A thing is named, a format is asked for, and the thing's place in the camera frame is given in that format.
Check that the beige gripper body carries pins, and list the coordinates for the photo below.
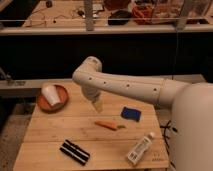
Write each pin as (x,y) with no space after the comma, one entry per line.
(97,105)

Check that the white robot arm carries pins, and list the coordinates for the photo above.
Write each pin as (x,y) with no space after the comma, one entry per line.
(191,105)

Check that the orange toy carrot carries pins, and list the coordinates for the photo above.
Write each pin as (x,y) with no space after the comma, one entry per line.
(109,125)

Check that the blue sponge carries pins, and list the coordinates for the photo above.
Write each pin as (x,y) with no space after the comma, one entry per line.
(129,113)

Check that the white foam cup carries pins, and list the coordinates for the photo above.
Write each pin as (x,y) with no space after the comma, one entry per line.
(51,95)

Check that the black white striped box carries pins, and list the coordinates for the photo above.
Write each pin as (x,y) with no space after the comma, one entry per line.
(75,152)

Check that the orange round plate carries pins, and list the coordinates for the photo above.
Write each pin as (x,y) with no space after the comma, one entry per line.
(45,106)

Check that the black object on shelf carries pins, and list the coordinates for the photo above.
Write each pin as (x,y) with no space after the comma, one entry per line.
(119,17)

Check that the orange basket on shelf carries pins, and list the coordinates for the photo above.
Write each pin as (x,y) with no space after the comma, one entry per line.
(142,14)

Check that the grey vertical post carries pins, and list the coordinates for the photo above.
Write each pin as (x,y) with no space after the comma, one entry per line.
(88,15)

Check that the grey right post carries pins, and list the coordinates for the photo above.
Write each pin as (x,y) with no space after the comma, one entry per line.
(182,19)

